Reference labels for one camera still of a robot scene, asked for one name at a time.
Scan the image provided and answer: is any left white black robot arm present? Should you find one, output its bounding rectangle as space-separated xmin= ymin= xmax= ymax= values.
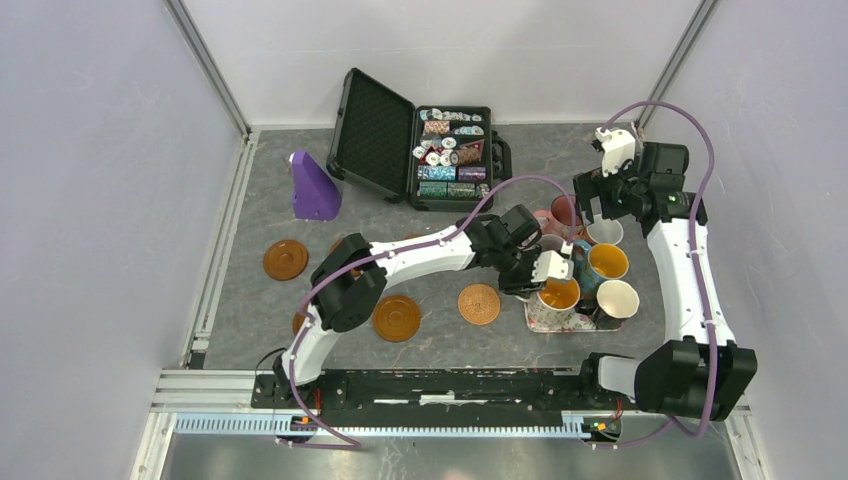
xmin=272 ymin=205 xmax=555 ymax=408

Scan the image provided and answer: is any blue mug yellow inside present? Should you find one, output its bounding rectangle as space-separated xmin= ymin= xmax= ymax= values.
xmin=572 ymin=240 xmax=630 ymax=299

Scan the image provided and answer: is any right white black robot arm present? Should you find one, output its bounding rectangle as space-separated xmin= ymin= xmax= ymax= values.
xmin=573 ymin=138 xmax=758 ymax=422

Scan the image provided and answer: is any white ceramic mug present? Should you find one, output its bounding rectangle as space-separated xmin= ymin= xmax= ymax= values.
xmin=585 ymin=214 xmax=624 ymax=245

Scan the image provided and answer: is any lavender ceramic mug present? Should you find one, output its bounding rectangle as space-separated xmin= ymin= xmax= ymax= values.
xmin=538 ymin=234 xmax=571 ymax=256

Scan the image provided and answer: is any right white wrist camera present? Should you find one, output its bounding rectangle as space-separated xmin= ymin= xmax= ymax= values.
xmin=592 ymin=127 xmax=637 ymax=177

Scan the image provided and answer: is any purple cable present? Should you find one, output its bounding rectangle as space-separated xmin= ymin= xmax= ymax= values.
xmin=286 ymin=174 xmax=580 ymax=452
xmin=586 ymin=100 xmax=720 ymax=452

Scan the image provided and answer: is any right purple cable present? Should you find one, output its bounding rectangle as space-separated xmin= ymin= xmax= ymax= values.
xmin=586 ymin=100 xmax=720 ymax=452

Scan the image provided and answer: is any black poker chip case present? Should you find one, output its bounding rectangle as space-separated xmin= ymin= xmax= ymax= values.
xmin=326 ymin=68 xmax=513 ymax=212

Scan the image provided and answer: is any woven rattan round coaster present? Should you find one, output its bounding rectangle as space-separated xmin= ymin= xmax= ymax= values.
xmin=457 ymin=283 xmax=501 ymax=326

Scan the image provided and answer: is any pink ceramic mug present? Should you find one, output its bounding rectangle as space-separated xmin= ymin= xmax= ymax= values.
xmin=533 ymin=195 xmax=587 ymax=240

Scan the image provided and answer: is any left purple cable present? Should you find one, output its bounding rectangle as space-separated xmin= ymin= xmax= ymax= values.
xmin=286 ymin=174 xmax=580 ymax=452

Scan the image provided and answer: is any floral mug orange inside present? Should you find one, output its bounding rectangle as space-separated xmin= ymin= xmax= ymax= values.
xmin=526 ymin=279 xmax=581 ymax=333

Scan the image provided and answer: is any floral rectangular tray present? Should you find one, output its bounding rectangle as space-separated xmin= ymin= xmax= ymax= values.
xmin=522 ymin=293 xmax=628 ymax=334

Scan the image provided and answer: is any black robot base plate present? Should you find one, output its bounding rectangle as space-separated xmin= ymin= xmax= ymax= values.
xmin=250 ymin=368 xmax=645 ymax=429

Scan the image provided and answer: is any purple plastic wedge stand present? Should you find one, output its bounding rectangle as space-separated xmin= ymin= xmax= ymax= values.
xmin=289 ymin=150 xmax=342 ymax=221

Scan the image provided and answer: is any black mug cream inside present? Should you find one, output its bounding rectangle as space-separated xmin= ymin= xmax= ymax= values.
xmin=578 ymin=280 xmax=641 ymax=331

